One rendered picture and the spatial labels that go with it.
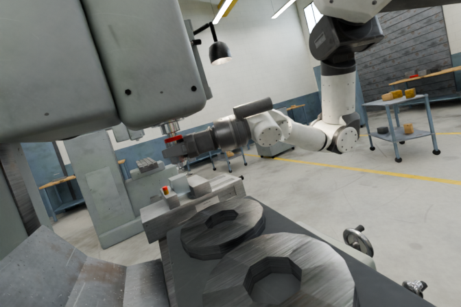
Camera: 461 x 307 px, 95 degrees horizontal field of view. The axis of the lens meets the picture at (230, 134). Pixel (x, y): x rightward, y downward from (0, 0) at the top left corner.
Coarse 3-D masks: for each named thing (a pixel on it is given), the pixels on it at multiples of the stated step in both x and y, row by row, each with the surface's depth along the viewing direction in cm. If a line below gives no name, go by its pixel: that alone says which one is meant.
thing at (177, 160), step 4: (176, 140) 52; (180, 140) 53; (168, 144) 52; (172, 144) 52; (176, 156) 52; (180, 156) 53; (184, 156) 53; (188, 156) 55; (172, 160) 53; (176, 160) 52; (180, 160) 53; (184, 160) 53
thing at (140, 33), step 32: (96, 0) 40; (128, 0) 42; (160, 0) 44; (96, 32) 40; (128, 32) 42; (160, 32) 44; (128, 64) 42; (160, 64) 44; (192, 64) 47; (128, 96) 41; (160, 96) 44; (192, 96) 46; (128, 128) 53
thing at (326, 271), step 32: (192, 224) 23; (224, 224) 24; (256, 224) 20; (288, 224) 20; (192, 256) 19; (224, 256) 16; (256, 256) 15; (288, 256) 14; (320, 256) 14; (352, 256) 15; (192, 288) 16; (224, 288) 13; (256, 288) 14; (288, 288) 13; (320, 288) 11; (352, 288) 11; (384, 288) 12
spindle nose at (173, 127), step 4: (168, 124) 52; (172, 124) 52; (176, 124) 53; (160, 128) 53; (164, 128) 52; (168, 128) 52; (172, 128) 52; (176, 128) 53; (164, 132) 52; (168, 132) 52
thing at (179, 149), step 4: (176, 144) 51; (180, 144) 51; (184, 144) 51; (168, 148) 51; (172, 148) 51; (176, 148) 51; (180, 148) 51; (184, 148) 51; (164, 152) 51; (168, 152) 51; (172, 152) 51; (176, 152) 51; (180, 152) 51; (184, 152) 52; (164, 156) 51; (168, 156) 51; (172, 156) 51
